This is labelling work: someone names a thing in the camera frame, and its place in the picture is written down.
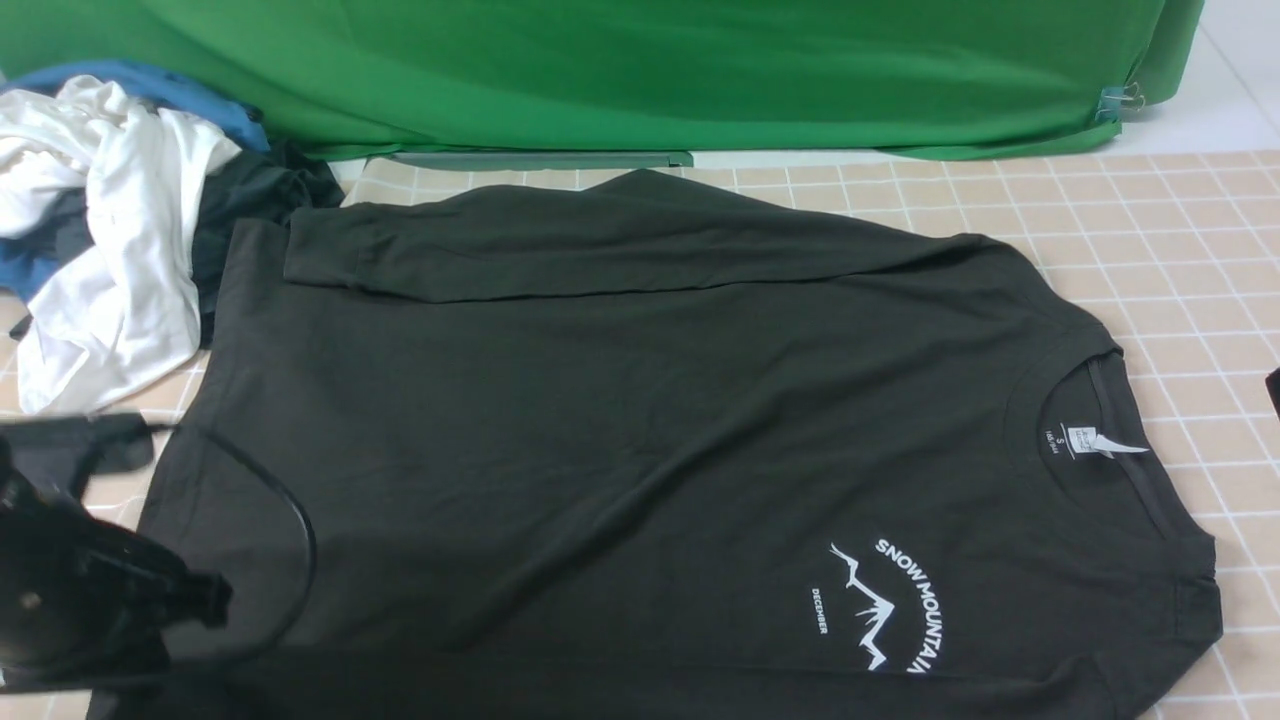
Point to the blue crumpled garment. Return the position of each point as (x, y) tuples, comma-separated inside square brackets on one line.
[(170, 95)]

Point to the dark teal crumpled garment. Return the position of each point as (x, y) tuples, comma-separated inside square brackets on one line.
[(268, 186)]

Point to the white crumpled garment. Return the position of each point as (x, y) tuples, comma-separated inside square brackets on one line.
[(124, 313)]

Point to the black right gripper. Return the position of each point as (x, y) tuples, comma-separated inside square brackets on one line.
[(1272, 385)]

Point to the peach grid tablecloth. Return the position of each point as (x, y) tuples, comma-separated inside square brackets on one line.
[(1177, 254)]

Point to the green backdrop cloth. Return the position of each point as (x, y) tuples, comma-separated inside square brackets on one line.
[(933, 80)]

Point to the dark gray long-sleeved shirt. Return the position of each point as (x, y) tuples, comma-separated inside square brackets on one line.
[(655, 450)]

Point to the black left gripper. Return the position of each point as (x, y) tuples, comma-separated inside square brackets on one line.
[(85, 601)]

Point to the metal binder clip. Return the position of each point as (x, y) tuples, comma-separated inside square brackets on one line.
[(1117, 102)]

